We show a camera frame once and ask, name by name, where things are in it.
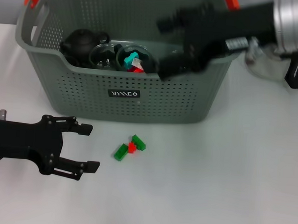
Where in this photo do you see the glass teacup black sleeve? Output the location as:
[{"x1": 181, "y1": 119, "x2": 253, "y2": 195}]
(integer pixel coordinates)
[
  {"x1": 113, "y1": 42, "x2": 160, "y2": 73},
  {"x1": 88, "y1": 42, "x2": 118, "y2": 71}
]

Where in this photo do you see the glass pitcher black lid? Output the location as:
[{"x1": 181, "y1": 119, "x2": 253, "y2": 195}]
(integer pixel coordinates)
[{"x1": 242, "y1": 45, "x2": 298, "y2": 90}]

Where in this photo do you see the cream long building brick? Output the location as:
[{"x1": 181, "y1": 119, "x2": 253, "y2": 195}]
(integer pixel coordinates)
[{"x1": 131, "y1": 57, "x2": 145, "y2": 70}]

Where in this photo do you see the grey-green perforated storage bin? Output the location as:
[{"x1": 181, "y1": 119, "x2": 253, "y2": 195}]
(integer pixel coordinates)
[{"x1": 11, "y1": 0, "x2": 245, "y2": 129}]

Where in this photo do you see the black clay teapot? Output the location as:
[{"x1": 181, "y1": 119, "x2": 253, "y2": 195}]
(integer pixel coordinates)
[{"x1": 58, "y1": 27, "x2": 111, "y2": 63}]

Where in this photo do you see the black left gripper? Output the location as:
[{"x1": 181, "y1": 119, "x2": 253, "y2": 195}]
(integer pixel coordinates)
[{"x1": 0, "y1": 112, "x2": 103, "y2": 182}]

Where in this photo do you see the small green building brick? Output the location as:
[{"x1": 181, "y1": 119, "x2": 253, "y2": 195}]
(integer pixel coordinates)
[{"x1": 113, "y1": 143, "x2": 129, "y2": 162}]

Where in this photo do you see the teal square building plate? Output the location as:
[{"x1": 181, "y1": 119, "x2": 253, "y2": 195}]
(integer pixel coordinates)
[{"x1": 123, "y1": 50, "x2": 139, "y2": 69}]

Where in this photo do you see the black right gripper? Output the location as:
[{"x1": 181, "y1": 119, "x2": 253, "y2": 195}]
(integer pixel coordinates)
[{"x1": 154, "y1": 0, "x2": 279, "y2": 86}]

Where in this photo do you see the long green building brick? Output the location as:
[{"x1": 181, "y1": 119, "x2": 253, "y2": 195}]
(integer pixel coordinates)
[{"x1": 131, "y1": 134, "x2": 147, "y2": 151}]

